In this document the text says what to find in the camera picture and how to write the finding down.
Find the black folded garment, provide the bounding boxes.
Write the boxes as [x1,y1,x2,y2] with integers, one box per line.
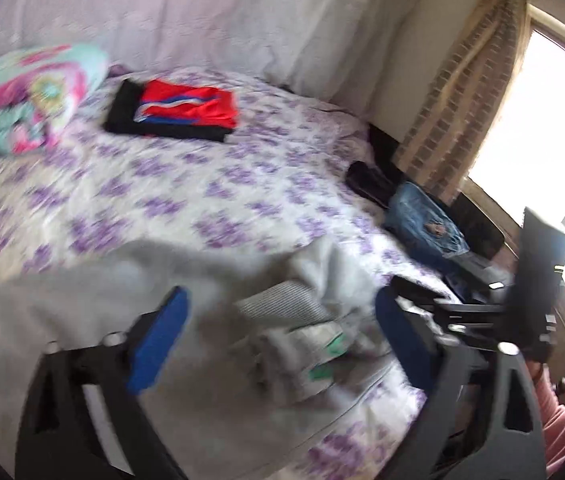
[104,79,237,143]

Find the purple floral bed sheet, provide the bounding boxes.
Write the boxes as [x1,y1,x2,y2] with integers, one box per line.
[0,68,449,479]

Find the red blue folded garment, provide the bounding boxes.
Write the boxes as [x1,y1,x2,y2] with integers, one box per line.
[134,79,239,130]

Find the beige checked curtain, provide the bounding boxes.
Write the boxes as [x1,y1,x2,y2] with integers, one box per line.
[393,0,531,204]

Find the white lace covered headboard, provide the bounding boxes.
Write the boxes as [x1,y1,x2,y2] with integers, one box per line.
[0,0,418,114]

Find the turquoise pink floral folded quilt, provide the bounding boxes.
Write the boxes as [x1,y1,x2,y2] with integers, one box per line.
[0,44,109,156]

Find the blue jeans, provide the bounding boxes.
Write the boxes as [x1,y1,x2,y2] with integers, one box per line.
[383,181,470,272]

